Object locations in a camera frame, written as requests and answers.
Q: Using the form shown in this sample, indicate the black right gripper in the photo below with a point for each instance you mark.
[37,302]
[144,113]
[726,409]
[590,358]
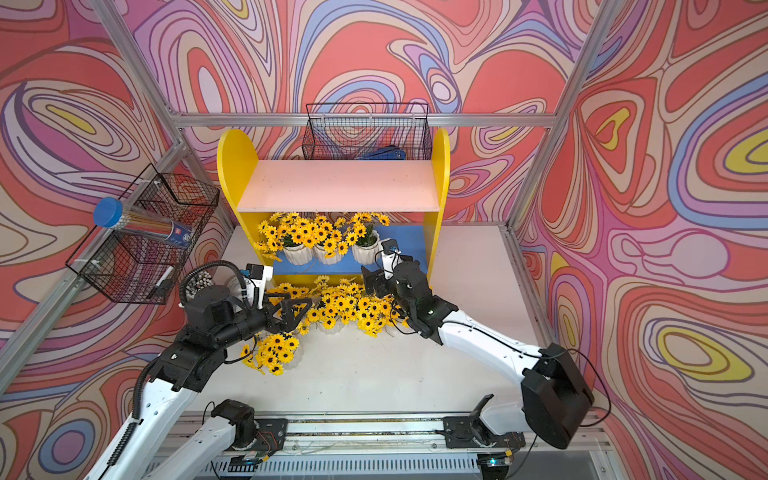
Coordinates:
[378,279]

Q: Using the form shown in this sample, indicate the black wire basket left wall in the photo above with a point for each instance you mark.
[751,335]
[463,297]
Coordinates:
[128,268]

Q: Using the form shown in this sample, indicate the clear tube with blue cap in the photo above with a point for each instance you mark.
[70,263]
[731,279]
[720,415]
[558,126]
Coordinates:
[111,213]

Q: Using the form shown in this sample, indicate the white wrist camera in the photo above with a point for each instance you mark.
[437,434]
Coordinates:
[257,278]
[390,257]

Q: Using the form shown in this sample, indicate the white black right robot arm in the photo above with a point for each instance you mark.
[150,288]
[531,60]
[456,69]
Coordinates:
[554,395]

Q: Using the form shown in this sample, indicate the sunflower pot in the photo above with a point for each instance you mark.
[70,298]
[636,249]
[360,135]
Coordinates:
[330,240]
[288,234]
[294,297]
[273,354]
[335,306]
[362,237]
[396,318]
[375,315]

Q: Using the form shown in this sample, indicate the clear cup of pencils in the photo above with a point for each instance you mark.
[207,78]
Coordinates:
[194,284]

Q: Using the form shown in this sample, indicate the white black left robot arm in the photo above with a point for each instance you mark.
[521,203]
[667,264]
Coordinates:
[169,383]

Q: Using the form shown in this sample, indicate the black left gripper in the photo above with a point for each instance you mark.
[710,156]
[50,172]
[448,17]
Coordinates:
[286,322]

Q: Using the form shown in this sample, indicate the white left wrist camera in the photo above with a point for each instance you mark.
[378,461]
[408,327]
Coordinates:
[257,278]

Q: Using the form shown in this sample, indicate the black wire basket back wall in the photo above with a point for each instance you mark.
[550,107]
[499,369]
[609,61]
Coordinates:
[367,131]

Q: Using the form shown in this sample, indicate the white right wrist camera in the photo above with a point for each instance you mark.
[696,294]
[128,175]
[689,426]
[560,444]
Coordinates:
[390,257]

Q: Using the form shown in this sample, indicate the metal base rail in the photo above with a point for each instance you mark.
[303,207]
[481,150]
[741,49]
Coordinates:
[389,446]

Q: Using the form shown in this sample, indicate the yellow pink blue wooden shelf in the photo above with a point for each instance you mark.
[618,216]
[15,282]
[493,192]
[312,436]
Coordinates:
[255,189]

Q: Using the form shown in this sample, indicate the black wire basket wall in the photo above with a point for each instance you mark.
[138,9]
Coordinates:
[128,268]
[367,131]

